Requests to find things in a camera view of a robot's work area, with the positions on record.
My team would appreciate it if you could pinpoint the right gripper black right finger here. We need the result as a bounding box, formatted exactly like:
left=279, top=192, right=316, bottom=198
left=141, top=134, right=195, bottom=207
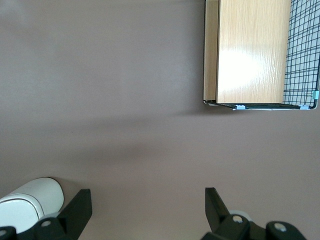
left=201, top=186, right=307, bottom=240

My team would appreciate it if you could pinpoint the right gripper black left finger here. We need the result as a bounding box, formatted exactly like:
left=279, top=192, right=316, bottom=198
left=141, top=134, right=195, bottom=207
left=0, top=188, right=94, bottom=240

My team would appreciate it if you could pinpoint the white lidded trash can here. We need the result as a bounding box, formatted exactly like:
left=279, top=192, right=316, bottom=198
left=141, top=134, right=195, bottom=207
left=0, top=176, right=82, bottom=234

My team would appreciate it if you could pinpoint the brown table cover mat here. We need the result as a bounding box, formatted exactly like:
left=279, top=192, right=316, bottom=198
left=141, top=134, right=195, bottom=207
left=0, top=0, right=320, bottom=240

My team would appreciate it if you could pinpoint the light wooden shelf box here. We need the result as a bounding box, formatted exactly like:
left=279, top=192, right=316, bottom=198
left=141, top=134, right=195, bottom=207
left=202, top=0, right=292, bottom=105

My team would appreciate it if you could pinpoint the black wire grid rack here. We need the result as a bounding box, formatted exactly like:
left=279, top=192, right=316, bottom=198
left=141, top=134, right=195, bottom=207
left=202, top=0, right=320, bottom=111

